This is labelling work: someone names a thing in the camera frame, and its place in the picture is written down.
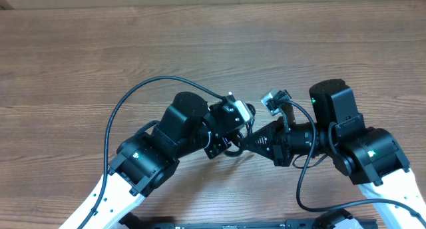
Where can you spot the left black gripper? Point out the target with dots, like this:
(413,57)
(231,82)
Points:
(219,143)

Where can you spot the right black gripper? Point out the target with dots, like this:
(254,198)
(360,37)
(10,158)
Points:
(277,149)

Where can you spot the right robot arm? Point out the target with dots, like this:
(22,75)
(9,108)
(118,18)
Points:
(371,157)

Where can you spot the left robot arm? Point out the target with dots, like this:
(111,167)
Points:
(151,156)

